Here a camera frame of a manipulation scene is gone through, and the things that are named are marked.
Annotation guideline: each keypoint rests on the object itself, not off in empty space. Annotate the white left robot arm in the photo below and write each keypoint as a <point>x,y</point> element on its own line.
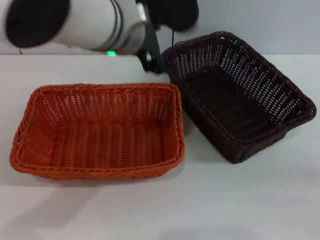
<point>85,25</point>

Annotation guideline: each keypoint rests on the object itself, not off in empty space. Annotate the orange woven basket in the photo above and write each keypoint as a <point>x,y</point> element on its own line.
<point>105,142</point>

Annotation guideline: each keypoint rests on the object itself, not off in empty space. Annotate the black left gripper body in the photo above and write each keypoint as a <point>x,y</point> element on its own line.
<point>175,13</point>

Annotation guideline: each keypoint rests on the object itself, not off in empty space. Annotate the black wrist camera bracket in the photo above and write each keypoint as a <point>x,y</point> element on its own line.
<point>151,45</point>

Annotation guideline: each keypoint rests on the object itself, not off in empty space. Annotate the dark brown woven basket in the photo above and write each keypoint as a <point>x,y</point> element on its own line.
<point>225,100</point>

